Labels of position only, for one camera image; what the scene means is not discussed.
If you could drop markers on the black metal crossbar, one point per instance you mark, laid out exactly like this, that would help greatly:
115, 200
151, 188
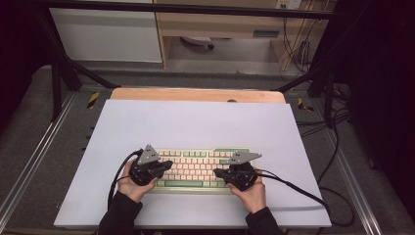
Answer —
195, 9

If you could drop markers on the person's right hand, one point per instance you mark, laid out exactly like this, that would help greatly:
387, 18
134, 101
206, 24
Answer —
253, 197

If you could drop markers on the white cabinet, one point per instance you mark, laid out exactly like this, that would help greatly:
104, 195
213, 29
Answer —
107, 32

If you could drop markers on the dark curtain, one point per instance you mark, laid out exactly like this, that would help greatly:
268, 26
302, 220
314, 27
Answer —
381, 98
19, 58

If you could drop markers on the cream pink green keyboard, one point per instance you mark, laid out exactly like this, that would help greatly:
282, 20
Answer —
192, 169

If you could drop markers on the light wooden desk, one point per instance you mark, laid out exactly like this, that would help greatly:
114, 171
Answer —
221, 24

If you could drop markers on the person's left hand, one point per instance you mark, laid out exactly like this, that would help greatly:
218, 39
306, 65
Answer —
133, 191

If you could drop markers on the yellow black tape strip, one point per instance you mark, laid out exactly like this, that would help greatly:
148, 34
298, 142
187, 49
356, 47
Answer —
303, 105
93, 100

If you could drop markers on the aluminium rail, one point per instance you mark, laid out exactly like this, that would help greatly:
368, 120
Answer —
32, 160
350, 176

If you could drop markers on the white wall socket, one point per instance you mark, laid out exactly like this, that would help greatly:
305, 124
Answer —
288, 4

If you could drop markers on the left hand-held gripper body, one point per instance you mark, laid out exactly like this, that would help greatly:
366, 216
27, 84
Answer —
148, 156

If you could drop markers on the white board sheet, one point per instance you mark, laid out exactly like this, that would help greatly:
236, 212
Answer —
195, 127

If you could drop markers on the black metal stand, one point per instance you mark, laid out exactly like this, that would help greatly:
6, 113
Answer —
321, 76
70, 70

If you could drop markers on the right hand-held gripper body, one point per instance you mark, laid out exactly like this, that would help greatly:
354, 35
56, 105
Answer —
241, 176

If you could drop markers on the office chair base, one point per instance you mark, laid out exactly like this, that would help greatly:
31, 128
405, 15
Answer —
197, 40

